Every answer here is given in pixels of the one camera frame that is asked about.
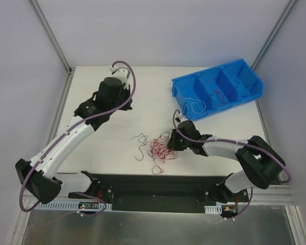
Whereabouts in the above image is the red blue wire bundle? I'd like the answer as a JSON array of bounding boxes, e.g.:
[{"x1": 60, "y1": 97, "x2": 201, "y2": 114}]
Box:
[{"x1": 131, "y1": 131, "x2": 179, "y2": 175}]

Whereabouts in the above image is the white wire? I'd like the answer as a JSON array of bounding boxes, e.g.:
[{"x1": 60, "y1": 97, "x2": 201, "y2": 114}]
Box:
[{"x1": 185, "y1": 97, "x2": 207, "y2": 113}]

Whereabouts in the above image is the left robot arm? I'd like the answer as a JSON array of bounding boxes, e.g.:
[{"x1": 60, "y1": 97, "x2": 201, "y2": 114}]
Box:
[{"x1": 15, "y1": 75, "x2": 132, "y2": 204}]

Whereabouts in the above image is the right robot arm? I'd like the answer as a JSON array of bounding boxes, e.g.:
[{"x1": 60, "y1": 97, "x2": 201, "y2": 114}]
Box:
[{"x1": 167, "y1": 120, "x2": 286, "y2": 203}]

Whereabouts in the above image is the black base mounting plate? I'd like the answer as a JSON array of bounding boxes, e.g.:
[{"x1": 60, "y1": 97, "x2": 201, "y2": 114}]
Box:
[{"x1": 67, "y1": 173, "x2": 253, "y2": 212}]

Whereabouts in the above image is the blue divided plastic bin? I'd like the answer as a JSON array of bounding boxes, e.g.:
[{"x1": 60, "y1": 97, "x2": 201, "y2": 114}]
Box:
[{"x1": 171, "y1": 59, "x2": 264, "y2": 121}]

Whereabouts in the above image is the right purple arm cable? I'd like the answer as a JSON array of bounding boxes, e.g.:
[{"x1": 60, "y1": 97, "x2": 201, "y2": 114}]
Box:
[{"x1": 173, "y1": 109, "x2": 293, "y2": 183}]

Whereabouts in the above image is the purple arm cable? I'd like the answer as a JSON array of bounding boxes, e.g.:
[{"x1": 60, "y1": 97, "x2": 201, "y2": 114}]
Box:
[
  {"x1": 19, "y1": 60, "x2": 136, "y2": 212},
  {"x1": 173, "y1": 109, "x2": 293, "y2": 183}
]

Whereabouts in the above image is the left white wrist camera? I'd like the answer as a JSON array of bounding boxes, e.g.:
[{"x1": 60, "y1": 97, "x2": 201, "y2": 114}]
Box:
[{"x1": 110, "y1": 66, "x2": 131, "y2": 87}]

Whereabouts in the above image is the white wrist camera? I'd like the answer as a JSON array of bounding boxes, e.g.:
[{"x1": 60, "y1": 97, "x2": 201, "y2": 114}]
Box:
[
  {"x1": 110, "y1": 66, "x2": 131, "y2": 87},
  {"x1": 175, "y1": 113, "x2": 187, "y2": 123}
]

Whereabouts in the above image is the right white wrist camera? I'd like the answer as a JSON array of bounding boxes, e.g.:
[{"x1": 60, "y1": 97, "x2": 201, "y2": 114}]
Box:
[{"x1": 175, "y1": 113, "x2": 187, "y2": 123}]

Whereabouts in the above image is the right white cable duct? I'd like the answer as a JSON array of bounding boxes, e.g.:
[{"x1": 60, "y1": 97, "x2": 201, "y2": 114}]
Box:
[{"x1": 204, "y1": 205, "x2": 222, "y2": 215}]

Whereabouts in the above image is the white cable duct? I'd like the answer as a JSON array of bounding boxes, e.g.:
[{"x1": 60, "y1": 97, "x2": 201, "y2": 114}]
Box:
[
  {"x1": 204, "y1": 205, "x2": 222, "y2": 215},
  {"x1": 35, "y1": 201, "x2": 112, "y2": 212}
]

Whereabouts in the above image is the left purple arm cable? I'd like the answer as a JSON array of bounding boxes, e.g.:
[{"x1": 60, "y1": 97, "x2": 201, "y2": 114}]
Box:
[{"x1": 19, "y1": 60, "x2": 136, "y2": 212}]

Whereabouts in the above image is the left white cable duct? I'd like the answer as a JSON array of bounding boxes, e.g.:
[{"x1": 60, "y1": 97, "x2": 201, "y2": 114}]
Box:
[{"x1": 35, "y1": 201, "x2": 112, "y2": 212}]

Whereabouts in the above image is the right aluminium frame post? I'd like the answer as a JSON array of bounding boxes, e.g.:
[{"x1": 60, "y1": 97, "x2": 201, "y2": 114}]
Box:
[{"x1": 251, "y1": 0, "x2": 299, "y2": 71}]

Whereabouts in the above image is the aluminium frame post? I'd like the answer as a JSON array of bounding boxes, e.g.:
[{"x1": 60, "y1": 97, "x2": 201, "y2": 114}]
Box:
[
  {"x1": 29, "y1": 0, "x2": 72, "y2": 74},
  {"x1": 251, "y1": 0, "x2": 299, "y2": 71}
]

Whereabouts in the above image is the left aluminium frame post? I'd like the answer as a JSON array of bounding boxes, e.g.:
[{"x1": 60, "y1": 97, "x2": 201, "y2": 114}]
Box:
[{"x1": 29, "y1": 0, "x2": 72, "y2": 74}]

